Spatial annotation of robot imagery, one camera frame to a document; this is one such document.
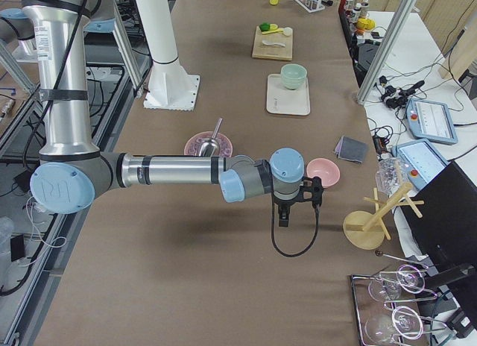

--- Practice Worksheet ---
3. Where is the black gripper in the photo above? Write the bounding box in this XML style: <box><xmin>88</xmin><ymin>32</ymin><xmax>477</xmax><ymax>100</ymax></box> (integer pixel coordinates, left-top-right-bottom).
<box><xmin>273</xmin><ymin>191</ymin><xmax>303</xmax><ymax>227</ymax></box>

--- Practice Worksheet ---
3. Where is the small pink bowl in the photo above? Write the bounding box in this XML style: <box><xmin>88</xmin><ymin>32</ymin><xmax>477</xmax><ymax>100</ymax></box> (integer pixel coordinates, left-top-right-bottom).
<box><xmin>306</xmin><ymin>158</ymin><xmax>341</xmax><ymax>188</ymax></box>

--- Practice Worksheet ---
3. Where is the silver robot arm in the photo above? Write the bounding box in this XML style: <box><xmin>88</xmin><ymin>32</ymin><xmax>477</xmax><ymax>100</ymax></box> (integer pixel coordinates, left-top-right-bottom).
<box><xmin>22</xmin><ymin>0</ymin><xmax>323</xmax><ymax>227</ymax></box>

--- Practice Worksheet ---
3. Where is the large pink ice bowl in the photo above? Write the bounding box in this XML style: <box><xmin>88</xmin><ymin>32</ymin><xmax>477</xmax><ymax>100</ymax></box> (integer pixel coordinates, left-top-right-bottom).
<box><xmin>183</xmin><ymin>131</ymin><xmax>233</xmax><ymax>157</ymax></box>

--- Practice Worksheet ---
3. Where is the lower green bowls stack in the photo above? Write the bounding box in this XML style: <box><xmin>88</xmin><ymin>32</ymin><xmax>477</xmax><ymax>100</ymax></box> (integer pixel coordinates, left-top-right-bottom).
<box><xmin>282</xmin><ymin>80</ymin><xmax>304</xmax><ymax>90</ymax></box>

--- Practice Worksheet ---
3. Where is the top green bowl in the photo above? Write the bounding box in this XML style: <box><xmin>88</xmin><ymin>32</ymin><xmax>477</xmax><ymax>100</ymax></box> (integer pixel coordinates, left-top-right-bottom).
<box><xmin>280</xmin><ymin>63</ymin><xmax>307</xmax><ymax>82</ymax></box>

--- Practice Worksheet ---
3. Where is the wooden mug tree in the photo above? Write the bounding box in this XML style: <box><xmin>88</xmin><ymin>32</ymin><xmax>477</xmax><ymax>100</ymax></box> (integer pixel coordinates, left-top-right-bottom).
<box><xmin>343</xmin><ymin>180</ymin><xmax>424</xmax><ymax>250</ymax></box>

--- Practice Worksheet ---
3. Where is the grey folded cloth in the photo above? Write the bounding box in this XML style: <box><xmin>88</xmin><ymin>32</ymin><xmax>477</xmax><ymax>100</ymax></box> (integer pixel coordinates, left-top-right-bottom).
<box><xmin>334</xmin><ymin>136</ymin><xmax>369</xmax><ymax>164</ymax></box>

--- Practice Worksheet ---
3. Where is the metal ice scoop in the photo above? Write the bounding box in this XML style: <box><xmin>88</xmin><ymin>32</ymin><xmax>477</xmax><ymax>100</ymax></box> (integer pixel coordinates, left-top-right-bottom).
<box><xmin>198</xmin><ymin>118</ymin><xmax>223</xmax><ymax>157</ymax></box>

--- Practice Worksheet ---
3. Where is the crumpled plastic bag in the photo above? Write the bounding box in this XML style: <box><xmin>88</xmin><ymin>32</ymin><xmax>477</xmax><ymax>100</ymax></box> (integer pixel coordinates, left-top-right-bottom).
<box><xmin>376</xmin><ymin>157</ymin><xmax>408</xmax><ymax>195</ymax></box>

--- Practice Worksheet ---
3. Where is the cream serving tray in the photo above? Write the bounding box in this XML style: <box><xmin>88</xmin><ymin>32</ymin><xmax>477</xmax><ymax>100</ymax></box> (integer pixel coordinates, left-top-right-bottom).
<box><xmin>266</xmin><ymin>74</ymin><xmax>311</xmax><ymax>116</ymax></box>

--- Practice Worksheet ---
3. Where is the black usb hub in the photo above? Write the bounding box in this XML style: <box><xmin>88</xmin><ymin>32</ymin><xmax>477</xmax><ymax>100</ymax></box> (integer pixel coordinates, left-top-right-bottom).
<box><xmin>373</xmin><ymin>135</ymin><xmax>388</xmax><ymax>155</ymax></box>

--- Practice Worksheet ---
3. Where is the upper wine glass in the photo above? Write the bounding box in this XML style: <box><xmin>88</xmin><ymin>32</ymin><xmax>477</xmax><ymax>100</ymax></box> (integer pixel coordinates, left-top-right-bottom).
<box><xmin>368</xmin><ymin>264</ymin><xmax>425</xmax><ymax>301</ymax></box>

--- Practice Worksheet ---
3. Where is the wine glass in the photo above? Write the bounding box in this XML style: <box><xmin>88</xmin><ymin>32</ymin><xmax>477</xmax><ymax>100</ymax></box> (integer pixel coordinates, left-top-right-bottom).
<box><xmin>368</xmin><ymin>264</ymin><xmax>425</xmax><ymax>301</ymax></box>
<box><xmin>364</xmin><ymin>306</ymin><xmax>424</xmax><ymax>345</ymax></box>

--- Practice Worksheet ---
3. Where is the lower teach pendant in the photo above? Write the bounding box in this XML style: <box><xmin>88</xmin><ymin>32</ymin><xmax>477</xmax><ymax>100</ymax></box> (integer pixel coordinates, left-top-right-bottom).
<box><xmin>391</xmin><ymin>139</ymin><xmax>449</xmax><ymax>190</ymax></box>

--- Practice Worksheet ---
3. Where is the teach pendant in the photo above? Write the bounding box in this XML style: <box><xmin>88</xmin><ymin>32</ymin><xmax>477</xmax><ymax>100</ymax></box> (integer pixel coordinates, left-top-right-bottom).
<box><xmin>406</xmin><ymin>98</ymin><xmax>458</xmax><ymax>145</ymax></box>
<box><xmin>391</xmin><ymin>139</ymin><xmax>449</xmax><ymax>190</ymax></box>

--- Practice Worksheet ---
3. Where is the lower wine glass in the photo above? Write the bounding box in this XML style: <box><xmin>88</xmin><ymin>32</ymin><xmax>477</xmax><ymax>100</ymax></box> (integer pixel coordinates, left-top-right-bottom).
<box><xmin>364</xmin><ymin>306</ymin><xmax>424</xmax><ymax>345</ymax></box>

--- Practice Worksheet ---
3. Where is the black monitor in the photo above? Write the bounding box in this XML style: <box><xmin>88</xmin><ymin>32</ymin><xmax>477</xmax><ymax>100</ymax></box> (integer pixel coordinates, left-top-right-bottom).
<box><xmin>402</xmin><ymin>162</ymin><xmax>476</xmax><ymax>271</ymax></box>

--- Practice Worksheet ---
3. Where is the wooden cutting board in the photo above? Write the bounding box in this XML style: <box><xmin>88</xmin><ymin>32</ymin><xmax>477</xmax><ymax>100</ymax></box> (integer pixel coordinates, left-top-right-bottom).
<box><xmin>252</xmin><ymin>26</ymin><xmax>293</xmax><ymax>61</ymax></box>

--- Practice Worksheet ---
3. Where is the upper teach pendant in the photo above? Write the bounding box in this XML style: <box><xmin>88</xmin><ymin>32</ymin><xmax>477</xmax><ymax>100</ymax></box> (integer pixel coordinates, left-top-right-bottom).
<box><xmin>406</xmin><ymin>98</ymin><xmax>458</xmax><ymax>145</ymax></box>

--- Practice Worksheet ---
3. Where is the yellow plastic knife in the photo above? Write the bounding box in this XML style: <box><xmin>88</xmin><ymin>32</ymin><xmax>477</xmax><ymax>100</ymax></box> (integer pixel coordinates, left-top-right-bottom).
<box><xmin>262</xmin><ymin>28</ymin><xmax>284</xmax><ymax>35</ymax></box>

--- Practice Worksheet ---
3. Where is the green lime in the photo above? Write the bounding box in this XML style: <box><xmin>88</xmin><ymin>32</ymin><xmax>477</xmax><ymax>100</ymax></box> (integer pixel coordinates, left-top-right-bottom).
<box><xmin>259</xmin><ymin>22</ymin><xmax>271</xmax><ymax>32</ymax></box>

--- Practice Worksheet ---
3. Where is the white dish rack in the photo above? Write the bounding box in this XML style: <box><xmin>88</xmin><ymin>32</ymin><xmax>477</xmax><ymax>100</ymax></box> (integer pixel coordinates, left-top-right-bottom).
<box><xmin>293</xmin><ymin>0</ymin><xmax>331</xmax><ymax>13</ymax></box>

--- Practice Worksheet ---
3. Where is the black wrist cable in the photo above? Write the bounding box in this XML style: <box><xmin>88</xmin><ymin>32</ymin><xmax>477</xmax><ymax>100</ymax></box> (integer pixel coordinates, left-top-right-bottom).
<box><xmin>271</xmin><ymin>176</ymin><xmax>323</xmax><ymax>258</ymax></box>

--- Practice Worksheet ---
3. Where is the wire glass rack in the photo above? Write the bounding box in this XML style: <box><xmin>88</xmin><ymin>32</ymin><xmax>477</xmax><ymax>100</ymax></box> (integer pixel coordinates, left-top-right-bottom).
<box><xmin>350</xmin><ymin>264</ymin><xmax>447</xmax><ymax>345</ymax></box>

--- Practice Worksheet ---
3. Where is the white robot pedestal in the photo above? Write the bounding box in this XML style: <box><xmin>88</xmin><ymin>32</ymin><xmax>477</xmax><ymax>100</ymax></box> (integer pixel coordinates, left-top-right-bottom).
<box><xmin>136</xmin><ymin>0</ymin><xmax>200</xmax><ymax>111</ymax></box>

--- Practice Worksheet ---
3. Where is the aluminium frame post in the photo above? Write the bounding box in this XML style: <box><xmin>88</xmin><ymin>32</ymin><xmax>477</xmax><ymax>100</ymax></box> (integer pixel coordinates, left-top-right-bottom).
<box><xmin>356</xmin><ymin>0</ymin><xmax>417</xmax><ymax>105</ymax></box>

